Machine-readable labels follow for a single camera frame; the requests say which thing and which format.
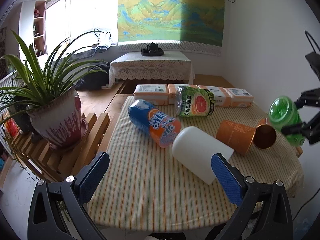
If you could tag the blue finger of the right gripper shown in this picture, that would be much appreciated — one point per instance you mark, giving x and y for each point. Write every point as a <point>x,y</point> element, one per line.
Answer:
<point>299,128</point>
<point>308,98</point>

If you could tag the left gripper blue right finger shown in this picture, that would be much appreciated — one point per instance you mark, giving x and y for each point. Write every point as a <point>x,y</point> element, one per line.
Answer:
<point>230,178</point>

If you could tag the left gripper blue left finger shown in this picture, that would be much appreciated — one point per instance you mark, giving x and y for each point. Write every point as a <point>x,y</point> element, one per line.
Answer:
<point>89,177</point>

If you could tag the green plastic cup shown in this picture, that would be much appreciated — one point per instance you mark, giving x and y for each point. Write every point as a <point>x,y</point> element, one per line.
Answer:
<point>283,112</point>

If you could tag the copper metal cup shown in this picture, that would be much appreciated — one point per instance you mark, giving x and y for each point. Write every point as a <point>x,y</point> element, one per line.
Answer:
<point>265,135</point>

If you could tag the orange paper cup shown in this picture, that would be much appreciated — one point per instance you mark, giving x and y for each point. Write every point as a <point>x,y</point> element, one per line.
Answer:
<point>237,136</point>

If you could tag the white plastic cup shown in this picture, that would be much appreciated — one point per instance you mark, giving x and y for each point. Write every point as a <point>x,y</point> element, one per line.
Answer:
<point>194,148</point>

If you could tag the wooden slatted plant stand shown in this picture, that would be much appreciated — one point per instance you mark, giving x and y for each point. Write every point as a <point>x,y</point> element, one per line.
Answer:
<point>55,165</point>

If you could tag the right orange tissue pack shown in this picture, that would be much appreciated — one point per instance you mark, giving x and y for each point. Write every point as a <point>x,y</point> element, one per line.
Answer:
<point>239,97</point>

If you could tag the spider plant in red-white pot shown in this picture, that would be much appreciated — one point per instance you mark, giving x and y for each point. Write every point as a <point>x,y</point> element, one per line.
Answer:
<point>48,92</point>

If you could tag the black bag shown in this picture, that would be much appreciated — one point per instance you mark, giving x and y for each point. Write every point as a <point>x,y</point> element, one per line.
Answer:
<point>97,78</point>

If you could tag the dark potted plant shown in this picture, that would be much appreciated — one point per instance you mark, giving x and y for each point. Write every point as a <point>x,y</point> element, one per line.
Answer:
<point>17,114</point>

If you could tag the left orange tissue pack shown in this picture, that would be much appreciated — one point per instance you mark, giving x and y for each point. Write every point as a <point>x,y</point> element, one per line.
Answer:
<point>157,94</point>

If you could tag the lace-covered low table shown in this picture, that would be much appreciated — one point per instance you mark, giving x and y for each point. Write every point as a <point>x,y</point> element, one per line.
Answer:
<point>173,65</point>

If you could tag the black teapot on tray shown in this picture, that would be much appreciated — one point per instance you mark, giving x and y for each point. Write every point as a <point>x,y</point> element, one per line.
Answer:
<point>152,49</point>

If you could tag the landscape painting roller blind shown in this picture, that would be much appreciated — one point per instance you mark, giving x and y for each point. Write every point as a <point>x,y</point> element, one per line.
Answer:
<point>200,21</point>

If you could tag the ink painting wall scroll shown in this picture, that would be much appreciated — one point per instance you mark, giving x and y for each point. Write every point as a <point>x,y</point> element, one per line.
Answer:
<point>3,65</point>

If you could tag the white pink wall shelf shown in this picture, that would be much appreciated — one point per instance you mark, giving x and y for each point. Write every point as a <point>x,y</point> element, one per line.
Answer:
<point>32,27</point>

